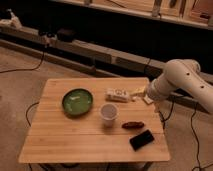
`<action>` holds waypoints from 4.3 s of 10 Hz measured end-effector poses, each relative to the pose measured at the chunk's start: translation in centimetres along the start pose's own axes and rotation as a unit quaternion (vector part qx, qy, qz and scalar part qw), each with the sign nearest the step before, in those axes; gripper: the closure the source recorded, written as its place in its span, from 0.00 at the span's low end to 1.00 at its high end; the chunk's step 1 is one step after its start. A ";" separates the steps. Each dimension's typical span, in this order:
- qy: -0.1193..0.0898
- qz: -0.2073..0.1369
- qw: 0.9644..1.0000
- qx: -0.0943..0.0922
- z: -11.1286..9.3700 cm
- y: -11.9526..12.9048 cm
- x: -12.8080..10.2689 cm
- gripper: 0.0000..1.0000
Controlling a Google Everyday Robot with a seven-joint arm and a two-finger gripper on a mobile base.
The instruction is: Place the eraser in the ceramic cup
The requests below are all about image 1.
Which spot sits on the black rectangular eraser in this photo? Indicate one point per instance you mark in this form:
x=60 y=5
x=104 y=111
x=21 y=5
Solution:
x=141 y=140

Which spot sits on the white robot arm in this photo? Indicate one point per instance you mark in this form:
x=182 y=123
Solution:
x=182 y=74

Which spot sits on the white tube package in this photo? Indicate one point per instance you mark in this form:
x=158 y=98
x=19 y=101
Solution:
x=118 y=95

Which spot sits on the wooden table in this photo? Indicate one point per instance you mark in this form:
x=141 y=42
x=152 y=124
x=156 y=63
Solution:
x=55 y=138

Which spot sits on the green round plate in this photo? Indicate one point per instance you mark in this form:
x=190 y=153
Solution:
x=77 y=102

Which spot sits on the beige sponge block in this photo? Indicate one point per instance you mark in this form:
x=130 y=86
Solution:
x=148 y=100

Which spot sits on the brown oblong snack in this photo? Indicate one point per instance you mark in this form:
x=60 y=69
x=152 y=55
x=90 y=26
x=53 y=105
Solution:
x=133 y=125

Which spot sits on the black device on ledge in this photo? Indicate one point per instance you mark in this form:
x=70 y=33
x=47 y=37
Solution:
x=66 y=35

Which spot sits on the white object on ledge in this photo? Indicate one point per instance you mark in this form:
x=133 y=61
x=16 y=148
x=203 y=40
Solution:
x=13 y=21

